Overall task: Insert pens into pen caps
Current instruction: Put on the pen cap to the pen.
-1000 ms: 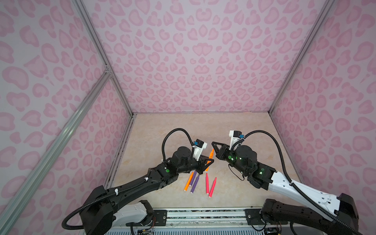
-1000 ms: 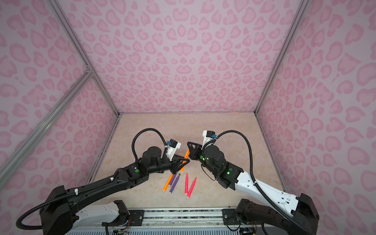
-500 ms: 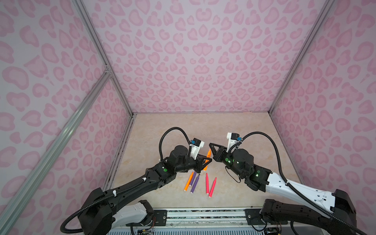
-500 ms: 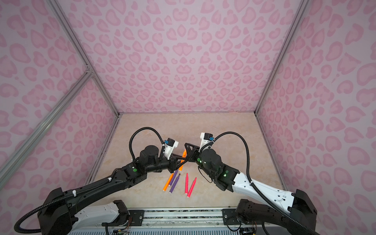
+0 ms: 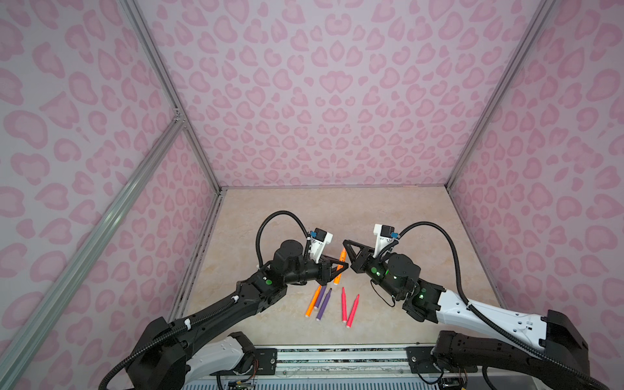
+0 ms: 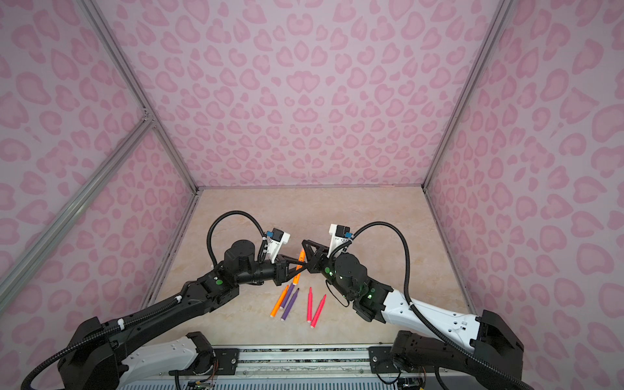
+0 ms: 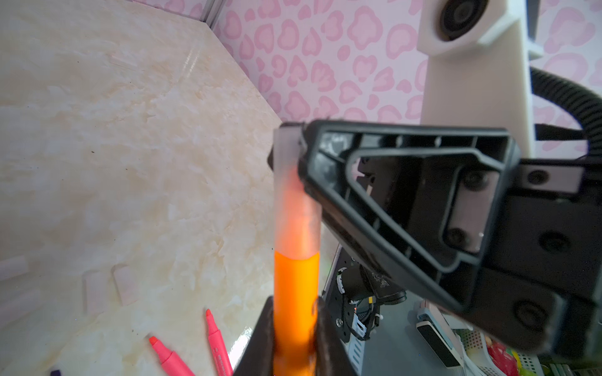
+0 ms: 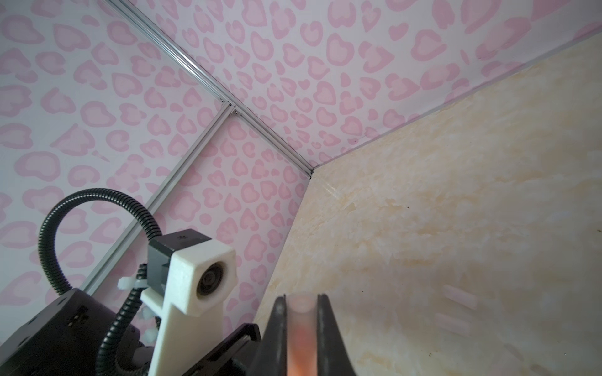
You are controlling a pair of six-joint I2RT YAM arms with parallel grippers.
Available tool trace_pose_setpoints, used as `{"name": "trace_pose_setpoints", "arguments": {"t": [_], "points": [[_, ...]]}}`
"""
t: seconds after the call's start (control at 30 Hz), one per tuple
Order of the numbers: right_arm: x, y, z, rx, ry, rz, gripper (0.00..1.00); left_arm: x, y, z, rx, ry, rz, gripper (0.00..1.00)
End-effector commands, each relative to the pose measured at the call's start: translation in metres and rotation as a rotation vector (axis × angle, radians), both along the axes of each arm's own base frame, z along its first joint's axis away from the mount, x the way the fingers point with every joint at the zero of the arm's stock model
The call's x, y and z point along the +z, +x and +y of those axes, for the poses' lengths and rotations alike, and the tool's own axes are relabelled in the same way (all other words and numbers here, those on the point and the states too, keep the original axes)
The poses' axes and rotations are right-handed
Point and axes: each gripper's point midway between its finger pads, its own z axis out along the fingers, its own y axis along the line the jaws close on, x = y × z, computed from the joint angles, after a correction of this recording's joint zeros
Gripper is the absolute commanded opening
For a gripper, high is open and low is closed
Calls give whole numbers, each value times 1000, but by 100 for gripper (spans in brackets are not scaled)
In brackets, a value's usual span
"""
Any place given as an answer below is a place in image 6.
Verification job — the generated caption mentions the orange pen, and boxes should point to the orange pen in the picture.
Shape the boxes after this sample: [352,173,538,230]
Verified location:
[270,285,289,318]
[292,250,306,285]

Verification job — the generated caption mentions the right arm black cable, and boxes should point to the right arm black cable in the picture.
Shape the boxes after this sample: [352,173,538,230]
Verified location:
[340,221,535,390]

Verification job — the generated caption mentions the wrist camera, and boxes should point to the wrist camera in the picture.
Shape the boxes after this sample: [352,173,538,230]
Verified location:
[261,228,290,263]
[328,224,353,258]

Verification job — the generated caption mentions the pink pen left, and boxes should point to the pink pen left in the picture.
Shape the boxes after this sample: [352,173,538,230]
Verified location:
[306,287,314,323]

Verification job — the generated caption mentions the pink pen right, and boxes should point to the pink pen right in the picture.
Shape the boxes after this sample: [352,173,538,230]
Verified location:
[310,295,327,328]

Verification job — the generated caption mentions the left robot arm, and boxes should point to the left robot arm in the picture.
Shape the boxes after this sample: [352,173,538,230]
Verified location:
[58,240,307,389]

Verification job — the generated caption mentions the purple pen lower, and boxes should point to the purple pen lower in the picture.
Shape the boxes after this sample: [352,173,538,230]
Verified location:
[281,289,299,321]

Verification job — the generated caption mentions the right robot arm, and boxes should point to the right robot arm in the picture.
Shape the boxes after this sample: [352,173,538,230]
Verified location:
[302,240,529,389]

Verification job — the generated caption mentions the diagonal aluminium frame bar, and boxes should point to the diagonal aluminium frame bar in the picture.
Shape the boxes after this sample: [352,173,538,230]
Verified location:
[1,115,154,313]

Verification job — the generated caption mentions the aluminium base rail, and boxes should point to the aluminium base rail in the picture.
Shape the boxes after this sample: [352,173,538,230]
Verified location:
[104,343,518,390]

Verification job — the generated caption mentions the pink pen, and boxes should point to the pink pen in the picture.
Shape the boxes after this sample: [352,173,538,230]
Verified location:
[306,287,314,323]
[310,295,327,328]

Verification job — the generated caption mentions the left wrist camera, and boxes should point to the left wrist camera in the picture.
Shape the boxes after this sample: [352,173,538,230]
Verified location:
[261,228,290,263]

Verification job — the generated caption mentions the purple pen upper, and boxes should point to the purple pen upper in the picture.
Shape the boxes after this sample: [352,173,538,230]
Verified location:
[280,284,295,309]

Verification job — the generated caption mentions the purple pen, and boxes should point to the purple pen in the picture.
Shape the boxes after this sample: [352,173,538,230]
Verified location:
[281,289,299,321]
[280,284,295,309]

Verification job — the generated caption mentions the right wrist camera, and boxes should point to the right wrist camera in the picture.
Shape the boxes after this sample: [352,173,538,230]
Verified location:
[328,224,353,258]

